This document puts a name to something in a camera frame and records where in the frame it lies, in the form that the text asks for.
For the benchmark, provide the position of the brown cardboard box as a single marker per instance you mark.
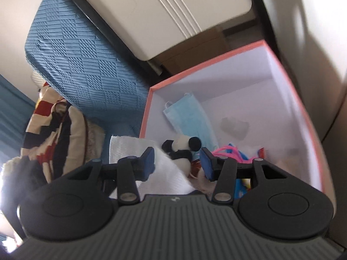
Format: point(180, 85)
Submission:
point(195, 51)

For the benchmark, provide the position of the panda plush toy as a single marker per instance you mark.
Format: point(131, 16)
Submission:
point(180, 151)

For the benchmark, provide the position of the striped blanket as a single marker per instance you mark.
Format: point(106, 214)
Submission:
point(54, 135)

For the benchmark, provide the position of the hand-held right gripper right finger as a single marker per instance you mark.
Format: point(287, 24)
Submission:
point(207, 165)

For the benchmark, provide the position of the blue face mask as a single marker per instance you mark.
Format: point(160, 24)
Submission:
point(189, 119)

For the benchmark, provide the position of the beige plastic appliance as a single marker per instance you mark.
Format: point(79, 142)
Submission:
point(162, 13)

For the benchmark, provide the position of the blue curtain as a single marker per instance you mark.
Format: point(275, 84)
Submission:
point(15, 119)

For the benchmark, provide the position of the white paper towel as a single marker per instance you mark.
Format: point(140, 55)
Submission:
point(168, 165)

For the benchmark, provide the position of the red tea packet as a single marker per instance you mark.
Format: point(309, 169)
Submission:
point(195, 168)

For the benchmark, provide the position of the pink cardboard box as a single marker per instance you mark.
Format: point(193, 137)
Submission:
point(244, 108)

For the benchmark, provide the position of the blue quilted sofa cushion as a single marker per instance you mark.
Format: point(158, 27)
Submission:
point(86, 67)

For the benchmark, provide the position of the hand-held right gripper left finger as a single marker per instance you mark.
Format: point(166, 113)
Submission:
point(148, 163)

